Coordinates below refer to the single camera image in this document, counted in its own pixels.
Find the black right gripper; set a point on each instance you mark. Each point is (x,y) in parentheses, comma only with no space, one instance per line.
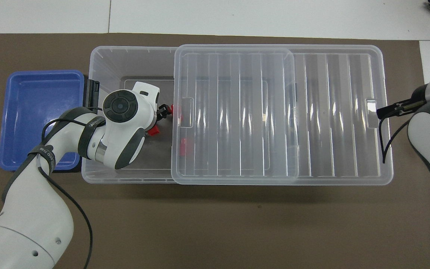
(420,95)

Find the red plastic block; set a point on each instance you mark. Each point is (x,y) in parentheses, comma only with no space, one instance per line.
(177,112)
(185,146)
(154,130)

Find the clear ribbed plastic box lid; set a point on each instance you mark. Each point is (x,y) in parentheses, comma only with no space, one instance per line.
(330,112)

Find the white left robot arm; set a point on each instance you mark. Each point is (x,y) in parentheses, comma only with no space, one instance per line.
(24,209)

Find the clear plastic storage box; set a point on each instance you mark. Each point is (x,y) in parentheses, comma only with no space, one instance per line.
(155,157)

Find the blue plastic tray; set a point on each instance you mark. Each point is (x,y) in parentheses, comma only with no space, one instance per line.
(32,101)

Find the brown paper table mat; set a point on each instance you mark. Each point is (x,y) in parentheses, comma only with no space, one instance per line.
(200,224)

